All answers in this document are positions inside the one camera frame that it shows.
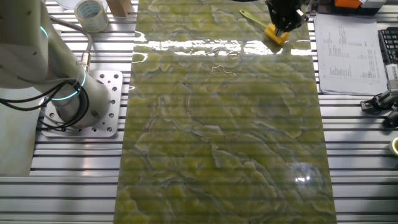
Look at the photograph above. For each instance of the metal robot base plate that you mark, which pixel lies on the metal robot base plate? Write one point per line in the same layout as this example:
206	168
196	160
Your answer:
112	109

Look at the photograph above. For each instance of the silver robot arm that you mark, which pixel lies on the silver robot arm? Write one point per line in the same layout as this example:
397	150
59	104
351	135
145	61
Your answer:
31	46

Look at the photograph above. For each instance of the silver ribbed camera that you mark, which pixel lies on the silver ribbed camera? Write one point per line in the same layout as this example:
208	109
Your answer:
392	77

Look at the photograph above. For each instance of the beige tape roll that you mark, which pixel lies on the beige tape roll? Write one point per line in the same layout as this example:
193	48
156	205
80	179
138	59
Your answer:
101	21

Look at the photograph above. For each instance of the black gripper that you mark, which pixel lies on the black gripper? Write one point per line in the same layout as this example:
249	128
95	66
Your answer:
286	11

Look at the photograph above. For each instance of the black round knob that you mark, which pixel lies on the black round knob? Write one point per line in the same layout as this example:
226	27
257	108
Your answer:
392	119

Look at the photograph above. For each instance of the emergency stop button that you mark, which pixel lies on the emergency stop button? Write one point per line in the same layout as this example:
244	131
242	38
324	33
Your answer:
395	146

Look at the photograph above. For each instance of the black camera clamp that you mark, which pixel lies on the black camera clamp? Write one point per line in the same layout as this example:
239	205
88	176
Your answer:
368	106

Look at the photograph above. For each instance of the wooden block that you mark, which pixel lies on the wooden block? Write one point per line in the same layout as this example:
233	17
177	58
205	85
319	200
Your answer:
119	7

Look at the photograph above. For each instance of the black keyboard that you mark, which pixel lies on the black keyboard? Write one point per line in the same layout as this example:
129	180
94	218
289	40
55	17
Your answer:
390	43

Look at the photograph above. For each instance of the orange and black device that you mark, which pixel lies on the orange and black device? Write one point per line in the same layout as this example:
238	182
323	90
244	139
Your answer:
346	3

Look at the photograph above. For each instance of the green marble pattern mat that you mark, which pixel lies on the green marble pattern mat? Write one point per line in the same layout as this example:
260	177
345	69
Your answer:
217	124

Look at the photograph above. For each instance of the printed table paper sheet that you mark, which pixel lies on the printed table paper sheet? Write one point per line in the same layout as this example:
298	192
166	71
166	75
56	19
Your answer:
348	56

